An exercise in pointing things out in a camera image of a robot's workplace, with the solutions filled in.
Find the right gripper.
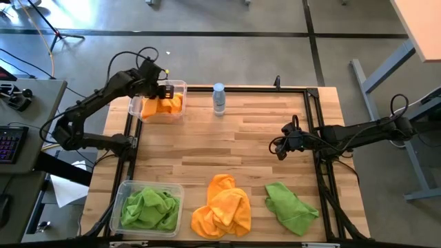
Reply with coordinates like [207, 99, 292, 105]
[274, 114, 323, 161]

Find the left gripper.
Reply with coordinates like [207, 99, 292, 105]
[137, 59, 176, 101]

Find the orange microfiber towel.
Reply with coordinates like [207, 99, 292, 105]
[140, 92, 184, 121]
[191, 174, 252, 240]

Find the clear plastic bin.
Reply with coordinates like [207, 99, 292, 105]
[127, 79, 188, 124]
[109, 179, 185, 238]

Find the pale blue plastic bottle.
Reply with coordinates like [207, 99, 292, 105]
[212, 82, 227, 117]

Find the black tripod stand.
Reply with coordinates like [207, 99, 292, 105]
[25, 0, 85, 53]

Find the grey side desk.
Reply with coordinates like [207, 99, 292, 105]
[0, 78, 68, 245]

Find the grey desk leg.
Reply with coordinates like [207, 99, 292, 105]
[350, 38, 417, 126]

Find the black desk crossbar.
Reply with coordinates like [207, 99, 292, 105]
[34, 150, 94, 187]

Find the black clamp device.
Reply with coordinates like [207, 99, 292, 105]
[0, 81, 34, 112]

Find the white paper sheet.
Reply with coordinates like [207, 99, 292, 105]
[50, 160, 88, 209]

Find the black device with red edge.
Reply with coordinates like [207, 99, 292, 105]
[0, 65, 18, 82]

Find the black keyboard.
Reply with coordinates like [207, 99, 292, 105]
[0, 125, 30, 165]

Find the white desk top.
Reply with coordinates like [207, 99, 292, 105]
[390, 0, 441, 64]

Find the black computer mouse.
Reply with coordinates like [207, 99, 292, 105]
[0, 194, 11, 229]

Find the black aluminium table frame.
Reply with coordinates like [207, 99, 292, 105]
[81, 85, 371, 248]

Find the yellow floor cable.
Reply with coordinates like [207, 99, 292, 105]
[17, 0, 56, 79]

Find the silver frame bracket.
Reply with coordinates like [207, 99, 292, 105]
[302, 242, 342, 248]
[108, 240, 150, 248]

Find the blue-grey desk frame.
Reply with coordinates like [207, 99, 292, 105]
[380, 85, 441, 203]

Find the black floor cable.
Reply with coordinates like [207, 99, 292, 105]
[0, 48, 87, 99]

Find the white cable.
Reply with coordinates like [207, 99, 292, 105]
[389, 87, 441, 149]

